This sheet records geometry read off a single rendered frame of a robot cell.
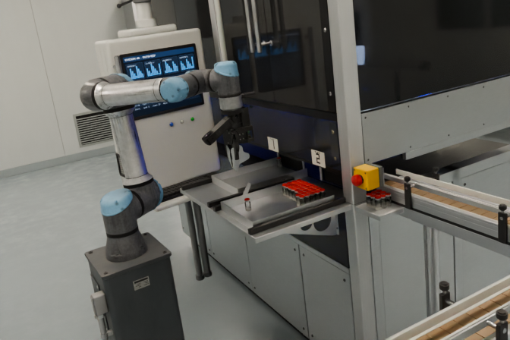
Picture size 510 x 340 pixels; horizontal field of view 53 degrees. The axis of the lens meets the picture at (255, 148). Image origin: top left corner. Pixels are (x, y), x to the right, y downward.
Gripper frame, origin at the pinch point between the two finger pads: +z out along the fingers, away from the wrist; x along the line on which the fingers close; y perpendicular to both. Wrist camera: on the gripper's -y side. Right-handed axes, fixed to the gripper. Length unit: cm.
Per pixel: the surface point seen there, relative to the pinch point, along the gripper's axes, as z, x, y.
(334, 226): 32.9, -0.4, 37.6
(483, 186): 33, -10, 108
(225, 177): 20, 54, 18
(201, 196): 21.5, 41.3, 1.1
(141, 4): -60, 95, 5
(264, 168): 21, 54, 38
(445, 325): 16, -85, 5
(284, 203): 21.3, 8.5, 22.0
